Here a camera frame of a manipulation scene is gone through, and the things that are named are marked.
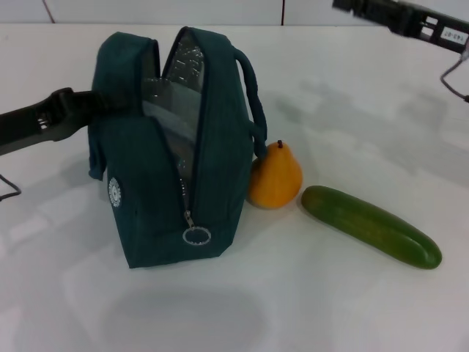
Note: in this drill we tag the green cucumber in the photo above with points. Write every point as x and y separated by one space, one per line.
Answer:
370 225

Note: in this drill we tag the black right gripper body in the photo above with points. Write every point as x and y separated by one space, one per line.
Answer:
410 20

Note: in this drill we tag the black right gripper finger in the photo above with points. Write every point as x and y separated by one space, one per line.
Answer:
366 7

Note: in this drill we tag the orange pear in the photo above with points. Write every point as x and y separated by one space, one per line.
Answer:
276 176

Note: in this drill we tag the dark teal insulated lunch bag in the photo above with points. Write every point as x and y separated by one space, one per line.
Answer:
146 183

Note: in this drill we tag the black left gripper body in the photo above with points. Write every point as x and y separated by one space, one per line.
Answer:
22 128

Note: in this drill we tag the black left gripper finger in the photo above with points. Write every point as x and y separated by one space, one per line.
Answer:
113 102

